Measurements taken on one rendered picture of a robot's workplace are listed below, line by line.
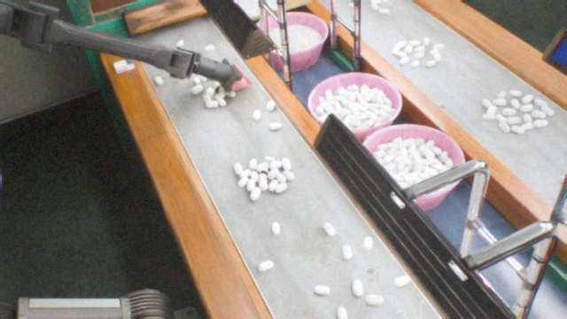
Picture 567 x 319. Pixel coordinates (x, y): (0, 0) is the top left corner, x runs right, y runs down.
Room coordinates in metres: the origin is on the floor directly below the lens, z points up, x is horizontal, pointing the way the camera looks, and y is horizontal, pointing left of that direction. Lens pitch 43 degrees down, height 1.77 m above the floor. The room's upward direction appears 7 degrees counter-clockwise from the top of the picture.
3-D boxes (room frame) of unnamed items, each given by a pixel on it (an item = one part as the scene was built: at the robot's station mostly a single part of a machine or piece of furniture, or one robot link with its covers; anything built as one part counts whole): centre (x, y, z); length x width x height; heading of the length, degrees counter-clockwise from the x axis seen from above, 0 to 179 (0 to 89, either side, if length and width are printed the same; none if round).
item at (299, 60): (1.69, -0.06, 0.72); 0.27 x 0.27 x 0.10
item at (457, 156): (1.01, -0.31, 0.72); 0.27 x 0.27 x 0.10
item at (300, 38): (1.69, -0.06, 0.71); 0.22 x 0.22 x 0.06
